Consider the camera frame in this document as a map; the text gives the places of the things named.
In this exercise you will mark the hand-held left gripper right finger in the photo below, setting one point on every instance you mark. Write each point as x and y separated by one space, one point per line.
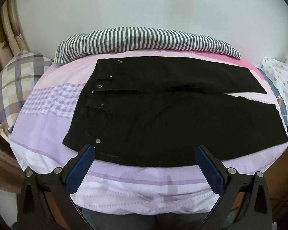
211 170

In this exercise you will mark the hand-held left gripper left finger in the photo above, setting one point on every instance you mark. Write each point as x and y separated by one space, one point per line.
81 163

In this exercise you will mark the black pants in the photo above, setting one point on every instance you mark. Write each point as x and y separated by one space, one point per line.
163 115

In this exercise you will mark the white dotted cloth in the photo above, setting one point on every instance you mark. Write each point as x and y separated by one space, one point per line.
283 83

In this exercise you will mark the pink purple bed sheet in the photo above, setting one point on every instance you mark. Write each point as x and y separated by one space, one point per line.
50 115

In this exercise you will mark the plaid pillow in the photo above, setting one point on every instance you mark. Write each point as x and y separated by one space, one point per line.
16 81

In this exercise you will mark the grey white striped blanket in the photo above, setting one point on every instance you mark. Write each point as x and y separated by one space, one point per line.
144 40

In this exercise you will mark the beige curtain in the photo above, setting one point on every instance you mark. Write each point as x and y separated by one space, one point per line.
7 28

